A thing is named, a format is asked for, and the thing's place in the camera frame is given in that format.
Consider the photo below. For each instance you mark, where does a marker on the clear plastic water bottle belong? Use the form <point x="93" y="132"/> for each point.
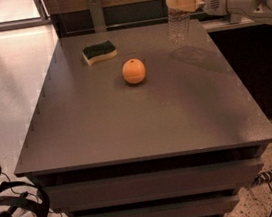
<point x="178" y="25"/>

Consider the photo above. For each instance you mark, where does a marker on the white side shelf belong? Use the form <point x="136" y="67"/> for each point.
<point x="222" y="24"/>

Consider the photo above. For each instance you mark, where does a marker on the orange fruit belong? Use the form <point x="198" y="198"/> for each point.
<point x="134" y="71"/>

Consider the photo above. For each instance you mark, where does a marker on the green and yellow sponge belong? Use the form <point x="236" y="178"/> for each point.
<point x="99" y="52"/>

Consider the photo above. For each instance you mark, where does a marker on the grey drawer cabinet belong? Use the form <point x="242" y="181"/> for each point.
<point x="179" y="144"/>

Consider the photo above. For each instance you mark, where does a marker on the right metal wall bracket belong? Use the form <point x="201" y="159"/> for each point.
<point x="234" y="18"/>

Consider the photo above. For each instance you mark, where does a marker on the metal wall bracket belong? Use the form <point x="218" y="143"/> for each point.
<point x="234" y="18"/>
<point x="97" y="16"/>

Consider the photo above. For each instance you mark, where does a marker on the left metal wall bracket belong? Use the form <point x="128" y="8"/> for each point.
<point x="97" y="16"/>

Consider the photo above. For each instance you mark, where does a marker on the window frame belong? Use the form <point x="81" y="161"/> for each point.
<point x="19" y="14"/>

